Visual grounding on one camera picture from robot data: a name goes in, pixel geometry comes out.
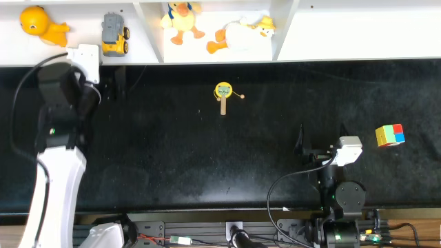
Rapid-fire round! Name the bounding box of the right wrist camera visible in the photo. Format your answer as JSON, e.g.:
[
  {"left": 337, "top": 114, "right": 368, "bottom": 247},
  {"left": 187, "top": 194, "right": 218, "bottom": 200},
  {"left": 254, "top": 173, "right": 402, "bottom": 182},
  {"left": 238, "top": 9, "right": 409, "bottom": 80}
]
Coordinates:
[{"left": 332, "top": 136, "right": 364, "bottom": 167}]

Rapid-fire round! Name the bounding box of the black cable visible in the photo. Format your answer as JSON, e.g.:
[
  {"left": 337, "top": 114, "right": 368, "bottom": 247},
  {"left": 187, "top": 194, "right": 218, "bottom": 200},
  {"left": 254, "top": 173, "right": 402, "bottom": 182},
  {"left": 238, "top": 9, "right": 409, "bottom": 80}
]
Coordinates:
[
  {"left": 9, "top": 52, "right": 70, "bottom": 165},
  {"left": 266, "top": 155, "right": 337, "bottom": 248}
]

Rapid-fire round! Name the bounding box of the yellow plush duck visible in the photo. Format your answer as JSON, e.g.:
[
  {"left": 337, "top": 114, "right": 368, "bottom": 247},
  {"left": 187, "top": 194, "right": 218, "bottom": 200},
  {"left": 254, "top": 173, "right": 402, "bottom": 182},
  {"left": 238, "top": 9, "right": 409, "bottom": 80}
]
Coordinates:
[{"left": 160, "top": 1, "right": 207, "bottom": 46}]

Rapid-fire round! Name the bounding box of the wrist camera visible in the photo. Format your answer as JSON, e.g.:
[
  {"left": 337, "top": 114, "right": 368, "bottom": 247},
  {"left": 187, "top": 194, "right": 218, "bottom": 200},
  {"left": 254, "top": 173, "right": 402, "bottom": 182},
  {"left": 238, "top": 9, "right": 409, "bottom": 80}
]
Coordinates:
[
  {"left": 332, "top": 136, "right": 364, "bottom": 167},
  {"left": 65, "top": 43, "right": 101, "bottom": 85}
]

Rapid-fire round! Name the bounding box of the many-coloured puzzle cube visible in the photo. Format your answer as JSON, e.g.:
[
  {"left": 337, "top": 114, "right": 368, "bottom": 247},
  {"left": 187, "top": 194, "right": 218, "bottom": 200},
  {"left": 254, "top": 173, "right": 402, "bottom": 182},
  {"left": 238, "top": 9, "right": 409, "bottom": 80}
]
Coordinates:
[{"left": 374, "top": 123, "right": 407, "bottom": 148}]

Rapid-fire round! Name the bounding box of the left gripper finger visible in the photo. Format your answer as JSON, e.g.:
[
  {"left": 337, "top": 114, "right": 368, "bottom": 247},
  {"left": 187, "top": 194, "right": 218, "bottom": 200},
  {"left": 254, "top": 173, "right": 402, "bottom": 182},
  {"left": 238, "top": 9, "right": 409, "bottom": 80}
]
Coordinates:
[{"left": 115, "top": 66, "right": 127, "bottom": 101}]

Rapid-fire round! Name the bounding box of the grey and yellow toy truck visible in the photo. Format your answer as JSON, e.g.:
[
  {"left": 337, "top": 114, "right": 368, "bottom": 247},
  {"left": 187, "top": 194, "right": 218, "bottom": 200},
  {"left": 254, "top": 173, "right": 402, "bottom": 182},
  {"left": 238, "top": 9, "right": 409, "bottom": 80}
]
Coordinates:
[{"left": 101, "top": 12, "right": 131, "bottom": 58}]

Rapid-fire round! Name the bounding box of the mounting rail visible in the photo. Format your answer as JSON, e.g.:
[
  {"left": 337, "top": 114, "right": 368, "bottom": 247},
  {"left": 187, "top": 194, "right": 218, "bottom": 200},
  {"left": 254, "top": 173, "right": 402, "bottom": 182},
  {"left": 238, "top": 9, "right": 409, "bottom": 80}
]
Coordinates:
[{"left": 132, "top": 208, "right": 423, "bottom": 248}]

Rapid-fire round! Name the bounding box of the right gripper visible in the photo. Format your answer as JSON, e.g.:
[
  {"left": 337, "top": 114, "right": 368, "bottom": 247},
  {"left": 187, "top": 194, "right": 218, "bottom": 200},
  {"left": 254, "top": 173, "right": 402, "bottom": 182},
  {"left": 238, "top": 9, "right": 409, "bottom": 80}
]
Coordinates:
[{"left": 294, "top": 122, "right": 349, "bottom": 163}]

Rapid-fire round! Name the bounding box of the white shelf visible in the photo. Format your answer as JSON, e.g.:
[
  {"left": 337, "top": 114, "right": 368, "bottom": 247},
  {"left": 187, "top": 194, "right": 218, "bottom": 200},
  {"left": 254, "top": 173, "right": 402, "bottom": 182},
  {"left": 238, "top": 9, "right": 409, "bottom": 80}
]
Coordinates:
[{"left": 0, "top": 0, "right": 441, "bottom": 68}]

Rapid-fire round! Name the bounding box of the yellow rattle drum toy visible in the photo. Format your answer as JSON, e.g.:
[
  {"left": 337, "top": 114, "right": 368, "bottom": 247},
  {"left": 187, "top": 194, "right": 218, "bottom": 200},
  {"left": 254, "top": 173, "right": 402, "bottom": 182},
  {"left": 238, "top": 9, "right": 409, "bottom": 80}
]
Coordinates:
[{"left": 212, "top": 81, "right": 246, "bottom": 116}]

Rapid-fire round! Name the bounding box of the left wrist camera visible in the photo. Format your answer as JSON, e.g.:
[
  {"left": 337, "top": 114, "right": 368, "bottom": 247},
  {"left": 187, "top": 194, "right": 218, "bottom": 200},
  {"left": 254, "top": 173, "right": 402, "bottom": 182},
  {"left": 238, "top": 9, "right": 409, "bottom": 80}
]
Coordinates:
[{"left": 65, "top": 43, "right": 101, "bottom": 85}]

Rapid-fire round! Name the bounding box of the orange toy dinosaur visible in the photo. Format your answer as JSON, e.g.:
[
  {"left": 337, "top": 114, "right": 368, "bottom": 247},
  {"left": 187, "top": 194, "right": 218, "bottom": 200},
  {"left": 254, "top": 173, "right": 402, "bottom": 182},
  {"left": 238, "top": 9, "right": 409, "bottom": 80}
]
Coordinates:
[{"left": 19, "top": 5, "right": 71, "bottom": 48}]

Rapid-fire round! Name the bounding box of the white plush goose with hat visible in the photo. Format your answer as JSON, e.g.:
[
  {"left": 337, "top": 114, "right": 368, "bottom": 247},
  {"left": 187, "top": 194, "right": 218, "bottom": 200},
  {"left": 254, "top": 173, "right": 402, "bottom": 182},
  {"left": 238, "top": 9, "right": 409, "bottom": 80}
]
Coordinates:
[{"left": 205, "top": 15, "right": 276, "bottom": 55}]

